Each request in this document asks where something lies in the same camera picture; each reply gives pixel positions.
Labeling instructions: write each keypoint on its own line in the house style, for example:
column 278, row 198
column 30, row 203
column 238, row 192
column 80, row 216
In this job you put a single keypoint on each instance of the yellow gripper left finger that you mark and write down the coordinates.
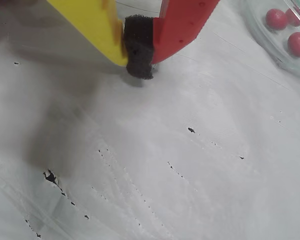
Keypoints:
column 90, row 27

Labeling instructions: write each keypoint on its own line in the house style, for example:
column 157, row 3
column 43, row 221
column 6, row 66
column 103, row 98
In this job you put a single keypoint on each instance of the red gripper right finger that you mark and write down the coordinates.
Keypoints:
column 180, row 27

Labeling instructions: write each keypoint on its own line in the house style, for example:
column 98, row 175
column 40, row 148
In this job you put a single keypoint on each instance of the red ball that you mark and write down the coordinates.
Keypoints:
column 276, row 19
column 298, row 44
column 293, row 17

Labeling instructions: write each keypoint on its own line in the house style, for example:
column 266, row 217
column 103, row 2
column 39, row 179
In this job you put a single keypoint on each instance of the small clear glass bowl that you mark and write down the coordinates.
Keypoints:
column 267, row 42

